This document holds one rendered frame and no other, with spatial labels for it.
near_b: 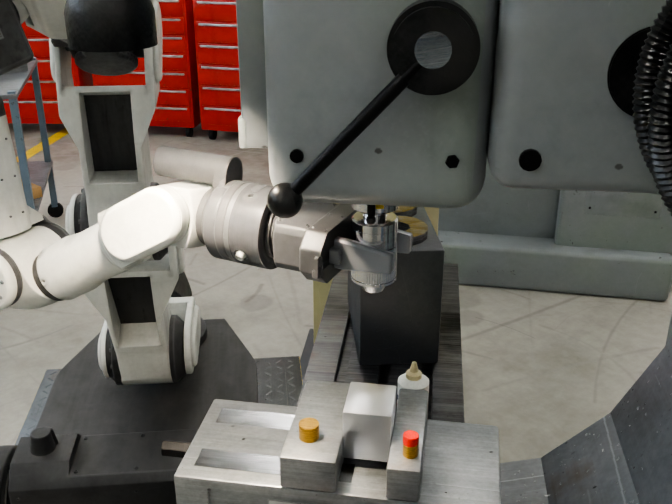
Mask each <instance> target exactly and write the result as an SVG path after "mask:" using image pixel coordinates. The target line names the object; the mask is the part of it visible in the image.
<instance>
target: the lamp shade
mask: <svg viewBox="0 0 672 504"><path fill-rule="evenodd" d="M64 18H65V26H66V33H67V41H68V47H69V48H70V49H72V50H76V51H82V52H124V51H134V50H141V49H146V48H150V47H154V46H156V45H157V44H158V40H157V28H156V17H155V9H154V7H153V4H152V2H151V0H66V4H65V9H64Z"/></svg>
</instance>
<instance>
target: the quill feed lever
mask: <svg viewBox="0 0 672 504"><path fill-rule="evenodd" d="M479 56H480V37H479V33H478V30H477V26H476V24H475V22H474V20H473V18H472V17H471V15H470V14H469V13H468V11H467V10H466V9H464V8H463V7H462V6H461V5H459V4H458V3H456V2H454V1H452V0H419V1H416V2H414V3H412V4H411V5H409V6H408V7H406V8H405V9H404V10H403V11H402V12H401V13H400V14H399V16H398V17H397V18H396V20H395V22H394V24H393V26H392V28H391V30H390V33H389V36H388V41H387V58H388V62H389V65H390V68H391V70H392V72H393V74H394V75H395V77H394V78H393V79H392V80H391V81H390V83H389V84H388V85H387V86H386V87H385V88H384V89H383V90H382V91H381V92H380V93H379V94H378V95H377V96H376V97H375V98H374V99H373V100H372V101H371V102H370V103H369V104H368V105H367V106H366V107H365V108H364V109H363V110H362V111H361V112H360V113H359V114H358V115H357V116H356V117H355V119H354V120H353V121H352V122H351V123H350V124H349V125H348V126H347V127H346V128H345V129H344V130H343V131H342V132H341V133H340V134H339V135H338V136H337V137H336V138H335V139H334V140H333V141H332V142H331V143H330V144H329V145H328V146H327V147H326V148H325V149H324V150H323V151H322V152H321V154H320V155H319V156H318V157H317V158H316V159H315V160H314V161H313V162H312V163H311V164H310V165H309V166H308V167H307V168H306V169H305V170H304V171H303V172H302V173H301V174H300V175H299V176H298V177H297V178H296V179H295V180H294V181H293V182H292V183H287V182H283V183H279V184H276V185H275V186H273V187H272V188H271V190H270V191H269V193H268V196H267V205H268V208H269V210H270V211H271V212H272V213H273V214H274V215H275V216H277V217H279V218H291V217H293V216H295V215H296V214H297V213H298V212H299V211H300V209H301V207H302V204H303V197H302V193H303V192H304V191H305V190H306V189H307V188H308V187H309V186H310V185H311V184H312V183H313V182H314V181H315V180H316V179H317V178H318V177H319V176H320V175H321V174H322V173H323V172H324V171H325V170H326V168H327V167H328V166H329V165H330V164H331V163H332V162H333V161H334V160H335V159H336V158H337V157H338V156H339V155H340V154H341V153H342V152H343V151H344V150H345V149H346V148H347V147H348V146H349V145H350V144H351V143H352V142H353V141H354V140H355V139H356V138H357V137H358V136H359V135H360V134H361V133H362V132H363V131H364V130H365V129H366V128H367V127H368V126H369V125H370V124H371V123H372V122H373V121H374V120H375V119H376V118H377V117H378V116H379V115H380V114H381V113H382V112H383V111H384V110H385V109H386V108H387V107H388V106H389V105H390V104H391V103H392V102H393V101H394V100H395V99H396V98H397V96H398V95H399V94H400V93H401V92H402V91H403V90H404V89H405V88H406V87H407V88H408V89H410V90H412V91H414V92H416V93H419V94H423V95H441V94H445V93H448V92H451V91H453V90H455V89H457V88H458V87H460V86H461V85H462V84H464V83H465V82H466V81H467V80H468V79H469V77H470V76H471V75H472V73H473V72H474V70H475V68H476V66H477V63H478V60H479Z"/></svg>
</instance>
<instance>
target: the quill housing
mask: <svg viewBox="0 0 672 504"><path fill-rule="evenodd" d="M416 1H419V0H263V16H264V45H265V73H266V101H267V129H268V157H269V174H270V179H271V182H272V184H273V186H275V185H276V184H279V183H283V182H287V183H292V182H293V181H294V180H295V179H296V178H297V177H298V176H299V175H300V174H301V173H302V172H303V171H304V170H305V169H306V168H307V167H308V166H309V165H310V164H311V163H312V162H313V161H314V160H315V159H316V158H317V157H318V156H319V155H320V154H321V152H322V151H323V150H324V149H325V148H326V147H327V146H328V145H329V144H330V143H331V142H332V141H333V140H334V139H335V138H336V137H337V136H338V135H339V134H340V133H341V132H342V131H343V130H344V129H345V128H346V127H347V126H348V125H349V124H350V123H351V122H352V121H353V120H354V119H355V117H356V116H357V115H358V114H359V113H360V112H361V111H362V110H363V109H364V108H365V107H366V106H367V105H368V104H369V103H370V102H371V101H372V100H373V99H374V98H375V97H376V96H377V95H378V94H379V93H380V92H381V91H382V90H383V89H384V88H385V87H386V86H387V85H388V84H389V83H390V81H391V80H392V79H393V78H394V77H395V75H394V74H393V72H392V70H391V68H390V65H389V62H388V58H387V41H388V36H389V33H390V30H391V28H392V26H393V24H394V22H395V20H396V18H397V17H398V16H399V14H400V13H401V12H402V11H403V10H404V9H405V8H406V7H408V6H409V5H411V4H412V3H414V2H416ZM452 1H454V2H456V3H458V4H459V5H461V6H462V7H463V8H464V9H466V10H467V11H468V13H469V14H470V15H471V17H472V18H473V20H474V22H475V24H476V26H477V30H478V33H479V37H480V56H479V60H478V63H477V66H476V68H475V70H474V72H473V73H472V75H471V76H470V77H469V79H468V80H467V81H466V82H465V83H464V84H462V85H461V86H460V87H458V88H457V89H455V90H453V91H451V92H448V93H445V94H441V95H423V94H419V93H416V92H414V91H412V90H410V89H408V88H407V87H406V88H405V89H404V90H403V91H402V92H401V93H400V94H399V95H398V96H397V98H396V99H395V100H394V101H393V102H392V103H391V104H390V105H389V106H388V107H387V108H386V109H385V110H384V111H383V112H382V113H381V114H380V115H379V116H378V117H377V118H376V119H375V120H374V121H373V122H372V123H371V124H370V125H369V126H368V127H367V128H366V129H365V130H364V131H363V132H362V133H361V134H360V135H359V136H358V137H357V138H356V139H355V140H354V141H353V142H352V143H351V144H350V145H349V146H348V147H347V148H346V149H345V150H344V151H343V152H342V153H341V154H340V155H339V156H338V157H337V158H336V159H335V160H334V161H333V162H332V163H331V164H330V165H329V166H328V167H327V168H326V170H325V171H324V172H323V173H322V174H321V175H320V176H319V177H318V178H317V179H316V180H315V181H314V182H313V183H312V184H311V185H310V186H309V187H308V188H307V189H306V190H305V191H304V192H303V193H302V197H303V202H318V203H342V204H365V205H389V206H412V207H436V208H457V207H462V206H465V205H467V204H469V203H471V202H472V201H473V200H474V199H476V198H477V196H478V195H479V193H480V192H481V190H482V188H483V185H484V181H485V176H486V163H487V150H488V138H489V125H490V113H491V100H492V87H493V75H494V62H495V50H496V37H497V24H498V12H499V0H452Z"/></svg>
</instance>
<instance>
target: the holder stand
mask: <svg viewBox="0 0 672 504"><path fill-rule="evenodd" d="M393 213H394V214H396V215H397V216H398V229H400V230H403V231H406V232H410V233H412V234H413V237H412V250H411V252H410V253H408V254H407V253H397V277H396V281H395V282H394V283H392V284H391V285H388V286H386V287H385V288H384V290H383V291H382V292H379V293H369V292H366V291H364V290H363V288H362V286H360V285H358V284H356V283H354V282H353V281H352V279H351V271H349V270H348V303H349V309H350V314H351V320H352V326H353V332H354V338H355V343H356V349H357V355H358V361H359V364H360V365H386V364H412V362H413V361H415V362H417V363H436V362H438V354H439V338H440V321H441V304H442V288H443V271H444V254H445V251H444V249H443V246H442V244H441V242H440V240H439V238H438V236H437V234H436V232H435V229H434V227H433V225H432V223H431V221H430V219H429V217H428V215H427V212H426V210H425V208H424V207H412V206H399V208H398V209H397V210H395V211H393Z"/></svg>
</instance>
